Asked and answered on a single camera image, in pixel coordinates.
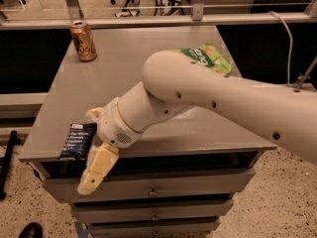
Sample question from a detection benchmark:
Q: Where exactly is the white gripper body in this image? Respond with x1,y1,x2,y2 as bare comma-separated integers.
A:
97,97,143,149

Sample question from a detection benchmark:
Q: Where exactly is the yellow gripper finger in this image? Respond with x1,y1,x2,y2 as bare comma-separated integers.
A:
85,107,103,123
77,143,119,195

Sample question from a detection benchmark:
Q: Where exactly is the blue rxbar blueberry wrapper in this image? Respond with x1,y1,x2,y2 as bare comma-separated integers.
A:
59,123,97,160

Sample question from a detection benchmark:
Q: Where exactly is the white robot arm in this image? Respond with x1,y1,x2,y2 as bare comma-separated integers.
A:
77,51,317,195

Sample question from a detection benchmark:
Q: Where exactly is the orange soda can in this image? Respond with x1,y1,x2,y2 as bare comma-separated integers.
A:
70,21,97,61

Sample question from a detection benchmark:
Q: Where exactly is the top grey drawer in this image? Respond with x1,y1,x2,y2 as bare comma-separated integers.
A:
44,168,255,203

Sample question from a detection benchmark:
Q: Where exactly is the grey drawer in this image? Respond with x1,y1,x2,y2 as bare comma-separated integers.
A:
88,218,220,238
44,168,255,203
71,199,233,224

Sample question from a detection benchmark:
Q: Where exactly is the bottom grey drawer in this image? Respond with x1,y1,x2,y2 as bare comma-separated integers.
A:
88,218,220,238

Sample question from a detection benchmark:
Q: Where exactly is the middle grey drawer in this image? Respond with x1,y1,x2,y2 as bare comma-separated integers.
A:
71,199,233,224

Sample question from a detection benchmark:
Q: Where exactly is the grey drawer cabinet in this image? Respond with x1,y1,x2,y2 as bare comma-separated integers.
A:
18,25,278,238

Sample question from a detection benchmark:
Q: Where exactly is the black shoe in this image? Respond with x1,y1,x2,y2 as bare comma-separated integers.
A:
18,222,43,238

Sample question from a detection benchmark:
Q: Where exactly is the grey metal railing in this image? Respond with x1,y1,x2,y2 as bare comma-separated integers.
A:
0,0,316,29

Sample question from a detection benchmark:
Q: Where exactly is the black metal stand leg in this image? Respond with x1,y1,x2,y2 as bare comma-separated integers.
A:
0,131,19,200

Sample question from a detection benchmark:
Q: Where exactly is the green chip bag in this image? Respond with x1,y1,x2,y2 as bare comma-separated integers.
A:
175,42,232,75

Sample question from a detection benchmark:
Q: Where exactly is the white cable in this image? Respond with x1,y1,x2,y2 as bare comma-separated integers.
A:
267,10,294,86

